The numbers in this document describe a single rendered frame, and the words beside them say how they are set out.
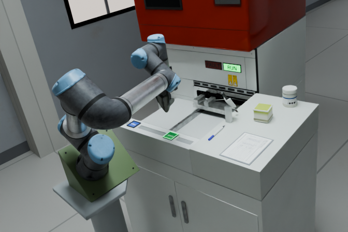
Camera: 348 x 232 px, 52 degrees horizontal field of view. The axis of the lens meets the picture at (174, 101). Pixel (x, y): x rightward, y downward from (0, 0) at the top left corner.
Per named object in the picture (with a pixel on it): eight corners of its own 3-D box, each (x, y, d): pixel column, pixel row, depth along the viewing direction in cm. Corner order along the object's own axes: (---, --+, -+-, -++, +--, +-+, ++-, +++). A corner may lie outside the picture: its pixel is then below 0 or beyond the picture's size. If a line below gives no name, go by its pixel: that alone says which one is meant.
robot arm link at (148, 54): (153, 67, 139) (168, 57, 147) (133, 47, 140) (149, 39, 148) (145, 79, 145) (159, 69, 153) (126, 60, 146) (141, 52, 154)
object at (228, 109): (230, 116, 180) (228, 92, 174) (237, 118, 178) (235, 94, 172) (224, 121, 176) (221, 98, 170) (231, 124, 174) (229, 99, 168)
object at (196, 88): (196, 97, 233) (194, 84, 229) (256, 110, 206) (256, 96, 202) (194, 99, 232) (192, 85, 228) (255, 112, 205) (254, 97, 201)
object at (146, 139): (127, 136, 206) (122, 115, 200) (204, 163, 172) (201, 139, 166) (115, 144, 200) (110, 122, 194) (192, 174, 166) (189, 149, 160)
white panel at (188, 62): (158, 91, 259) (148, 38, 242) (260, 113, 208) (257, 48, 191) (155, 92, 257) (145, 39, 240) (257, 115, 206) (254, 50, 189)
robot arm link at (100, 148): (96, 176, 154) (102, 165, 144) (74, 154, 155) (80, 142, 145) (115, 158, 162) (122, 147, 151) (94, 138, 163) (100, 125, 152)
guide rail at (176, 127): (206, 106, 226) (206, 102, 225) (209, 106, 225) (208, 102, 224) (154, 145, 194) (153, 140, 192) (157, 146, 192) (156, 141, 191)
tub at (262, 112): (258, 114, 178) (258, 102, 175) (273, 116, 174) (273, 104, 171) (253, 121, 173) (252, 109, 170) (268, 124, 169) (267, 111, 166)
